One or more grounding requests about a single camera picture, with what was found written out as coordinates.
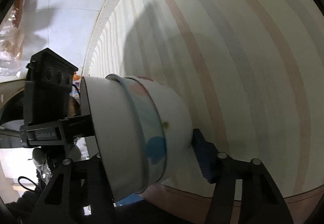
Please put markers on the white bowl blue dots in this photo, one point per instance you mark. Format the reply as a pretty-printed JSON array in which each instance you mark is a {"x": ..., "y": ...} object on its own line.
[{"x": 152, "y": 136}]

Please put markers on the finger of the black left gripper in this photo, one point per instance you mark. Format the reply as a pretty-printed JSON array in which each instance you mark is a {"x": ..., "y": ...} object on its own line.
[{"x": 77, "y": 126}]

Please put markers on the striped table mat with cat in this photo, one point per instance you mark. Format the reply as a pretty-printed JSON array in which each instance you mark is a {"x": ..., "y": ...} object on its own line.
[{"x": 250, "y": 71}]

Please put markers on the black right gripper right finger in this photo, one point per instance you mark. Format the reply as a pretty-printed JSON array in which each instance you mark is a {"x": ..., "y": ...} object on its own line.
[{"x": 261, "y": 200}]

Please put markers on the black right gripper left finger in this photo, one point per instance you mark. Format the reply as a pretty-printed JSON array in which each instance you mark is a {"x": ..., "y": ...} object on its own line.
[{"x": 78, "y": 192}]

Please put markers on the white bowl black rim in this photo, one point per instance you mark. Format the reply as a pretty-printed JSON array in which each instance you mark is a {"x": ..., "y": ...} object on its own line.
[{"x": 118, "y": 134}]

